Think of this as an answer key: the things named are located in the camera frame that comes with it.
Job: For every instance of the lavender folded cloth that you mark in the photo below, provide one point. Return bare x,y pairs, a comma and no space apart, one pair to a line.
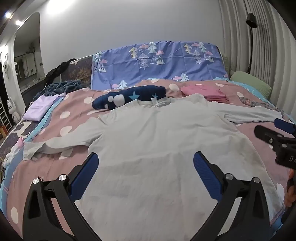
41,106

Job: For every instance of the pleated grey curtain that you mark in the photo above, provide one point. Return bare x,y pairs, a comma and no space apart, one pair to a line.
268,58

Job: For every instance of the white wall figure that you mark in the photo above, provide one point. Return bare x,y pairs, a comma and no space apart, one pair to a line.
5,66

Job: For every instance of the floral print garment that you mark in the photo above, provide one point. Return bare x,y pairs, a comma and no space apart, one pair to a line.
261,104

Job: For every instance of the blue tree-print pillow cover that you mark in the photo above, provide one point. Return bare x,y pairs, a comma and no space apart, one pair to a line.
161,69

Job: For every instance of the green pillow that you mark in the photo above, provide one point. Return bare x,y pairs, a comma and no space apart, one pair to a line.
249,82
226,62

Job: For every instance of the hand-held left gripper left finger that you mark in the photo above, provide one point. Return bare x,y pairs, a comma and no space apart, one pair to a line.
85,171

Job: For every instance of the dark tree-pattern headboard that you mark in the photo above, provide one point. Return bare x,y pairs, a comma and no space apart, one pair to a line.
78,71

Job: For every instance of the white rabbit figurine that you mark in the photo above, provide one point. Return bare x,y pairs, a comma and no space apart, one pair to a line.
12,111

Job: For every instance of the black floor lamp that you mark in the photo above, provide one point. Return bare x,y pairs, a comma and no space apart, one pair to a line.
251,20

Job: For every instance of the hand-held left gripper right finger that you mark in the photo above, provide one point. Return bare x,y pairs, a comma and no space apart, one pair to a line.
205,171

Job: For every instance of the grey long-sleeve shirt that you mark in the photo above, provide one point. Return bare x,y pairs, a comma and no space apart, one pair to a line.
150,139

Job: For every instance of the cartoon print bed sheet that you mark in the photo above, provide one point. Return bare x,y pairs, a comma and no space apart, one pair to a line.
27,129

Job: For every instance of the dark blue fleece blanket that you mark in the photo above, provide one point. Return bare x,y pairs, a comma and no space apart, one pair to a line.
64,87

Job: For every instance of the black garment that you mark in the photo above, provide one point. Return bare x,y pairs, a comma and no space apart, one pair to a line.
57,69

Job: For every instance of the person's right hand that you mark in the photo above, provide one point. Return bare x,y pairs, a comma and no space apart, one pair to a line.
291,197

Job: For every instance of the arched wall opening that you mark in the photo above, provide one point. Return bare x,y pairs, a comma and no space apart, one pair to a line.
27,58

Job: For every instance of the navy star-print garment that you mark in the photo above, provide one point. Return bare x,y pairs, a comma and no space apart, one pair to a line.
143,91

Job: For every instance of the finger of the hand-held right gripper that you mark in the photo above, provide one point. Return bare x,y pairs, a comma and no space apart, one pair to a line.
284,125
266,134

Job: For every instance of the light blue quilt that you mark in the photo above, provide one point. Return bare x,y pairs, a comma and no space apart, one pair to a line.
245,91

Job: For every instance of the pink folded clothes stack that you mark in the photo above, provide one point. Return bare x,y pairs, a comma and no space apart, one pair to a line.
201,90

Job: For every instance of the pink polka dot blanket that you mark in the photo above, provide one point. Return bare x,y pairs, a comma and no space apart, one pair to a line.
76,111

